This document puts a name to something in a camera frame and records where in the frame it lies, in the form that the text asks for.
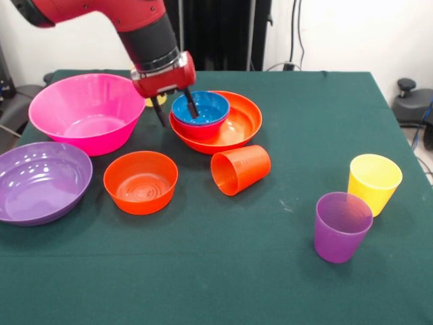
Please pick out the bright yellow cup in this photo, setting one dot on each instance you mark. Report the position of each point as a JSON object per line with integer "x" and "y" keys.
{"x": 372, "y": 189}

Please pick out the black pedestal foot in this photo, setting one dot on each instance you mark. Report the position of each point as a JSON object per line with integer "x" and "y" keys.
{"x": 412, "y": 105}
{"x": 23, "y": 98}

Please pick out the small orange bowl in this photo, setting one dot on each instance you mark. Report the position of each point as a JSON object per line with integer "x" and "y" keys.
{"x": 140, "y": 199}

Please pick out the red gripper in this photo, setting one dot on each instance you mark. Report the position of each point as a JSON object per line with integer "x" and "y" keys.
{"x": 165, "y": 79}

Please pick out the purple bowl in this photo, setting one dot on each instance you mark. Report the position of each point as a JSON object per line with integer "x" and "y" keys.
{"x": 40, "y": 183}

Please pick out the orange cup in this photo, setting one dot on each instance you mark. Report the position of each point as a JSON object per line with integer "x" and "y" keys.
{"x": 247, "y": 167}

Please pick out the large pink bowl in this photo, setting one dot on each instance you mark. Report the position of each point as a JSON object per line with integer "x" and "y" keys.
{"x": 84, "y": 111}

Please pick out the purple cup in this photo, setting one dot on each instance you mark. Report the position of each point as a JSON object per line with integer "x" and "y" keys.
{"x": 338, "y": 240}

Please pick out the dark green tablecloth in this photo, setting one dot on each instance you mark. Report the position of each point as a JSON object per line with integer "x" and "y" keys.
{"x": 216, "y": 271}

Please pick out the small blue bowl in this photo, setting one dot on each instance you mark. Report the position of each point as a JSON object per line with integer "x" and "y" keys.
{"x": 211, "y": 110}

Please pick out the large orange bowl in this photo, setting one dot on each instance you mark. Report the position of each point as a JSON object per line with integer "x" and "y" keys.
{"x": 243, "y": 125}

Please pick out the pale yellow cup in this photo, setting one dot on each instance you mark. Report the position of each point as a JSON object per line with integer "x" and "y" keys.
{"x": 161, "y": 101}

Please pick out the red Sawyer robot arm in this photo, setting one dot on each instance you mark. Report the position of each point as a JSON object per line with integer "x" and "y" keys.
{"x": 135, "y": 17}

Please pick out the small pink-red bowl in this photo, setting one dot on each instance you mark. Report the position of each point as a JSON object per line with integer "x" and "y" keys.
{"x": 199, "y": 131}

